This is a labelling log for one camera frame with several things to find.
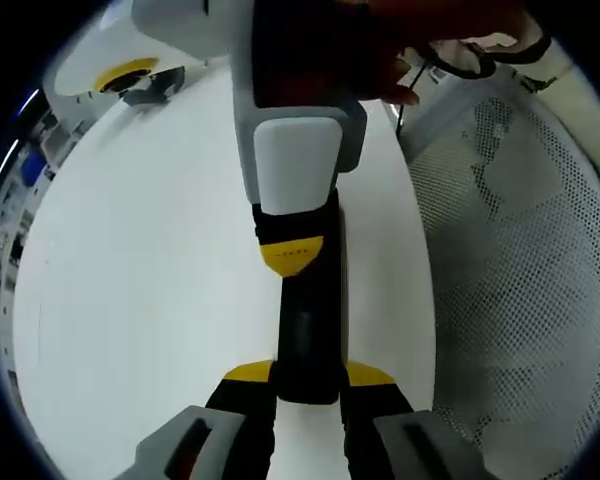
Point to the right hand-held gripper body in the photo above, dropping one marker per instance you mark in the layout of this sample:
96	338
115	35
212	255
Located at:
145	40

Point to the blue container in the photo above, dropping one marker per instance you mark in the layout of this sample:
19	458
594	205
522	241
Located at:
32	169

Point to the person's right hand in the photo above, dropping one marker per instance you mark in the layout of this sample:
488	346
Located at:
380	45

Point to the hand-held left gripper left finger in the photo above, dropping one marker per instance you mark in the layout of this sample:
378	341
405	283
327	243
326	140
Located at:
230	430

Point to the black remote control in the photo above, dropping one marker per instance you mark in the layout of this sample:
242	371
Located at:
307	340

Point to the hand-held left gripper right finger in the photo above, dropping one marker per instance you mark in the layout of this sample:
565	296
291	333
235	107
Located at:
380	425

